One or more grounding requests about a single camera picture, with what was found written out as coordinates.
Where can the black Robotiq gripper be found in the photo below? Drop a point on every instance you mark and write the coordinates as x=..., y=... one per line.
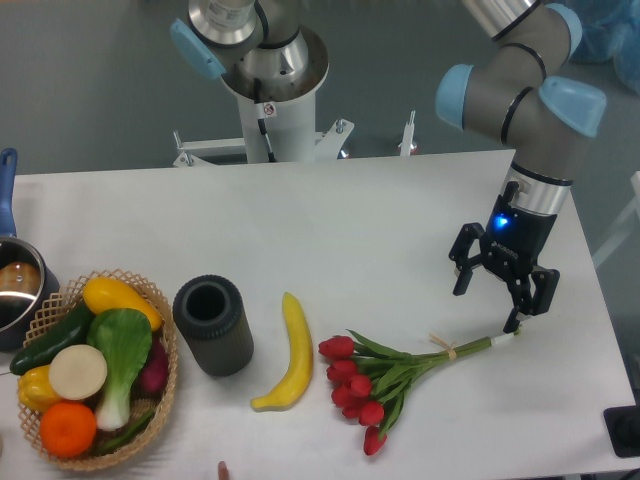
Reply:
x=510, y=247

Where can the red tulip bouquet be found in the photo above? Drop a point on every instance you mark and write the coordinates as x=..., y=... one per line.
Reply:
x=371, y=382

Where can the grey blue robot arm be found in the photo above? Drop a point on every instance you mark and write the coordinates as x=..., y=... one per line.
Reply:
x=517, y=99

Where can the fingertip at bottom edge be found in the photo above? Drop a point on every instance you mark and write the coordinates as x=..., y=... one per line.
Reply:
x=223, y=471

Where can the black device at edge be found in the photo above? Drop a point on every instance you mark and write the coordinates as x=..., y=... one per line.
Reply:
x=623, y=429

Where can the yellow plastic banana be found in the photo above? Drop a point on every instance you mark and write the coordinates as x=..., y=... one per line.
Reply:
x=297, y=378

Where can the blue plastic bag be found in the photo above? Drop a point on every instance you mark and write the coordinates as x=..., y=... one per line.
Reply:
x=610, y=33

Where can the dark grey ribbed vase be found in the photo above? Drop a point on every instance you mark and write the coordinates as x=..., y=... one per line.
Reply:
x=209, y=313

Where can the purple sweet potato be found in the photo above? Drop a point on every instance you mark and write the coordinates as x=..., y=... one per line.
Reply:
x=153, y=377

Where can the green bok choy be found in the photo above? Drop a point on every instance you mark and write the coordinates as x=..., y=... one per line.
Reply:
x=124, y=338

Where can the yellow squash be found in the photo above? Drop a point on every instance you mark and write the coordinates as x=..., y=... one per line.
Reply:
x=103, y=293

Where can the green chili pepper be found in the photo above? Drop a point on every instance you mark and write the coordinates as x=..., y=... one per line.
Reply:
x=126, y=436

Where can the dark green cucumber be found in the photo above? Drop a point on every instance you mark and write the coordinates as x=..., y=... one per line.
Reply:
x=71, y=330

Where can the white round radish slice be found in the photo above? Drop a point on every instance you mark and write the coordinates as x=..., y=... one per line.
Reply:
x=78, y=372

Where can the woven wicker basket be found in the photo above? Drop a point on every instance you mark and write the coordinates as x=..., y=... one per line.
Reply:
x=154, y=408

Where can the orange fruit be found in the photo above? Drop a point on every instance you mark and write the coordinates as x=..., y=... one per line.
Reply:
x=67, y=429

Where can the yellow bell pepper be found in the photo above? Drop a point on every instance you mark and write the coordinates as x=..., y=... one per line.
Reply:
x=35, y=391

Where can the white frame at right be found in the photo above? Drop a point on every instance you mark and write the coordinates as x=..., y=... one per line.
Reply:
x=621, y=227

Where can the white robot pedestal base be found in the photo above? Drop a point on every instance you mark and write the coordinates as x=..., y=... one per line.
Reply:
x=275, y=90

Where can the blue handled saucepan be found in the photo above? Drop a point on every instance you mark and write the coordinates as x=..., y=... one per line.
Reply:
x=26, y=280

